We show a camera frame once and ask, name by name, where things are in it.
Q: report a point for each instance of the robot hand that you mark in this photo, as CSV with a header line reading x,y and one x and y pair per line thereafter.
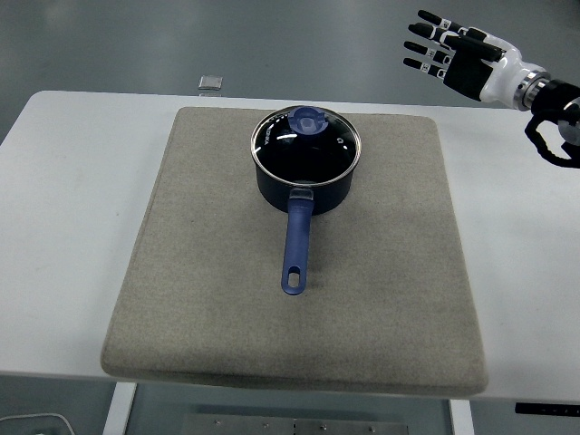
x,y
471,68

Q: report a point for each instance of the glass pot lid blue knob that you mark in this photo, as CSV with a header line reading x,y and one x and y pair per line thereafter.
x,y
307,147

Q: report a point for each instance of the small silver floor plate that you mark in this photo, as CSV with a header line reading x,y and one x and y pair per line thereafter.
x,y
210,82

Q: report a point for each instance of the grey fabric mat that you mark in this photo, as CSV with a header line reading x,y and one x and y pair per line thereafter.
x,y
290,272

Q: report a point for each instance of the black table control panel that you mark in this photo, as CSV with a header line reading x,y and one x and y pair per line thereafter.
x,y
547,408

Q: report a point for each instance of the white table leg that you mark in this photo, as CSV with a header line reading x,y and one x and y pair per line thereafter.
x,y
118,408
461,418

